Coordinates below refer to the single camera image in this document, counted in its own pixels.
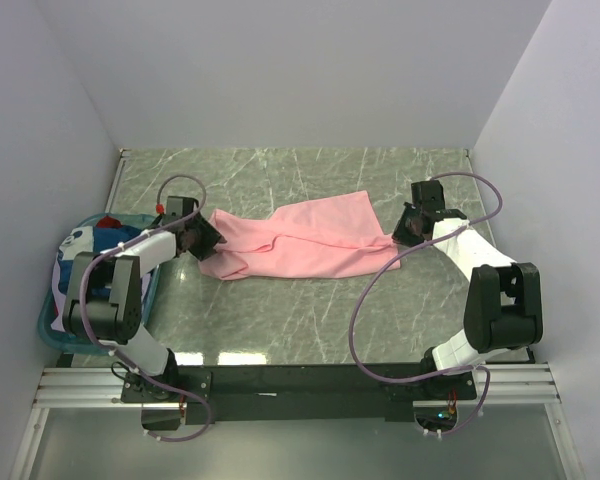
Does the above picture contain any pink t shirt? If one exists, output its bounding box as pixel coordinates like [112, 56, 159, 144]
[199, 191, 398, 281]

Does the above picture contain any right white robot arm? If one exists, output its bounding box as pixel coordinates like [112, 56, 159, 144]
[393, 203, 543, 399]

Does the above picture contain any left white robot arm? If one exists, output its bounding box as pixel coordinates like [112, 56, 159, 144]
[57, 215, 225, 402]

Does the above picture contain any red garment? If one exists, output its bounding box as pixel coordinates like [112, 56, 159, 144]
[96, 215, 122, 229]

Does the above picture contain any blue printed t shirt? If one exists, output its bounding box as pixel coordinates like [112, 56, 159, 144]
[54, 224, 154, 301]

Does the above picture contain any teal laundry basket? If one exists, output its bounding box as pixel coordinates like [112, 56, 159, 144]
[38, 213, 154, 355]

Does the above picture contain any lavender t shirt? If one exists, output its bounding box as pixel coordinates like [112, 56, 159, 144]
[51, 260, 74, 332]

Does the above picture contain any black base beam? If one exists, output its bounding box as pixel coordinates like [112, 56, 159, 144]
[121, 364, 477, 431]

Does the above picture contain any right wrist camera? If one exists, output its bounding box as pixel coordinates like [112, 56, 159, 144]
[411, 180, 446, 212]

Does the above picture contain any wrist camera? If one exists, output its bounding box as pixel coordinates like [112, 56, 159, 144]
[156, 196, 199, 223]
[411, 180, 446, 212]

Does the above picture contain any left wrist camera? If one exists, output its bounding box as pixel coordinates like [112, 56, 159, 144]
[156, 196, 199, 223]

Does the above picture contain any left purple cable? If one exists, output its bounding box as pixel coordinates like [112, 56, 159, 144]
[78, 173, 214, 444]

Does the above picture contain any purple cable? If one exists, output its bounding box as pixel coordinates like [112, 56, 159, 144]
[78, 173, 214, 444]
[348, 172, 506, 435]

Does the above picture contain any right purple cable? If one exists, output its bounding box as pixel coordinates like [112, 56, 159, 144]
[348, 172, 506, 435]

